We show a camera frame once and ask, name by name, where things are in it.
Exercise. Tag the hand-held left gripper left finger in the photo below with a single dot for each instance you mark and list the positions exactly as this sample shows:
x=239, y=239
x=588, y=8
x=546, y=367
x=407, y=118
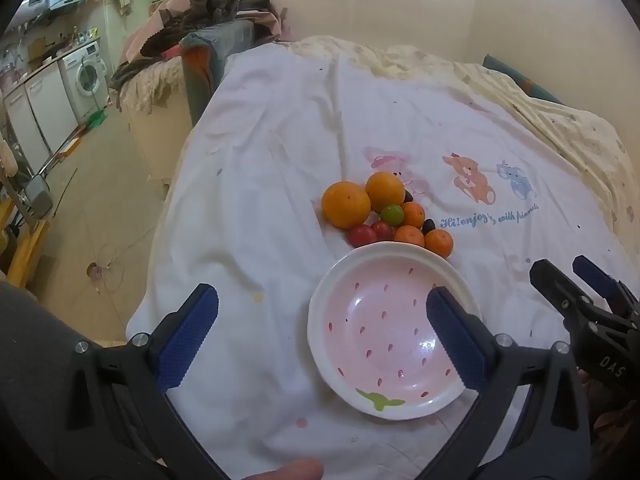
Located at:
x=187, y=340

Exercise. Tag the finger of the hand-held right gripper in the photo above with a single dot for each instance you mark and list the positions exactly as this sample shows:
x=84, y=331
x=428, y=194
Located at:
x=595, y=275
x=552, y=282

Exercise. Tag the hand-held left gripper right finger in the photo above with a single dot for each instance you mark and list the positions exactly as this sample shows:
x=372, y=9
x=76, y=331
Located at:
x=455, y=340

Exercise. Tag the pink strawberry pattern bowl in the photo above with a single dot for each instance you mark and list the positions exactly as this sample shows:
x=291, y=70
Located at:
x=380, y=330

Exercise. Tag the small mandarin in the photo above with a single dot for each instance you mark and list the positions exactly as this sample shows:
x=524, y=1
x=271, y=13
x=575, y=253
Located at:
x=439, y=243
x=415, y=215
x=409, y=236

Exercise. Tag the dark purple grape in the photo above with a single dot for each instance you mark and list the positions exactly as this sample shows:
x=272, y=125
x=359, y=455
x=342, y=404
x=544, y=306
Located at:
x=408, y=196
x=429, y=226

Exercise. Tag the red cherry tomato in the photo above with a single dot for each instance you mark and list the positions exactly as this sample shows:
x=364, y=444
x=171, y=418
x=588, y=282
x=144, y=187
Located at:
x=362, y=235
x=383, y=230

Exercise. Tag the green round fruit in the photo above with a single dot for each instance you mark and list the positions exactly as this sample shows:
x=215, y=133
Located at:
x=392, y=215

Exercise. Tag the large orange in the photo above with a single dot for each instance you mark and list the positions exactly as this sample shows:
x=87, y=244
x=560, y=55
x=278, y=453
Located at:
x=385, y=190
x=346, y=205

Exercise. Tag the person's right hand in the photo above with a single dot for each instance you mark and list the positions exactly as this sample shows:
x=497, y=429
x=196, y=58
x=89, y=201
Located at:
x=612, y=410

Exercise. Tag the person's left hand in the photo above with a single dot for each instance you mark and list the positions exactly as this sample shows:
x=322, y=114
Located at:
x=285, y=470

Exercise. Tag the cream floral quilt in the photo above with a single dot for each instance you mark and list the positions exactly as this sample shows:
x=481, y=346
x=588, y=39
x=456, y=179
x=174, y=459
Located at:
x=575, y=125

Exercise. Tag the yellow wooden rack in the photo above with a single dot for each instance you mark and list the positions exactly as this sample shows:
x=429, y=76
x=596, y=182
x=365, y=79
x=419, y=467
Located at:
x=22, y=245

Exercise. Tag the white animal print bedsheet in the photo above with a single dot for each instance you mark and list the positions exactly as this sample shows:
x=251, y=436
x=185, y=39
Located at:
x=280, y=160

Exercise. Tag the teal pillow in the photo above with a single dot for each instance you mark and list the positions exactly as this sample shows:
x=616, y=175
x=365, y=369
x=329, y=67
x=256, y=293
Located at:
x=520, y=82

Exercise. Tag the green dustpan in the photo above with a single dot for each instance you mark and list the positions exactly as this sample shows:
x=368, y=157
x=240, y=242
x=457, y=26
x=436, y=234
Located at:
x=97, y=119

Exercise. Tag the beige fringed sofa cover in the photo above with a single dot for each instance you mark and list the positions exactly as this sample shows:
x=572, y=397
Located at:
x=150, y=100

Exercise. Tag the white kitchen cabinets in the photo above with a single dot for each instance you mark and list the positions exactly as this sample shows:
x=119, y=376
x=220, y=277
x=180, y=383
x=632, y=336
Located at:
x=37, y=110

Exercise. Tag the white washing machine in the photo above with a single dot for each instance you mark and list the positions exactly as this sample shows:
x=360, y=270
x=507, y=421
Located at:
x=85, y=77

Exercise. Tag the pink cloth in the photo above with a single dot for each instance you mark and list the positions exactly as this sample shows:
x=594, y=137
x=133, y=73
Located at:
x=160, y=27

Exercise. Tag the dark camouflage clothes pile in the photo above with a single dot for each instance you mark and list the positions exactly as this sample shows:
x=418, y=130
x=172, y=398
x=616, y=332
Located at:
x=210, y=7

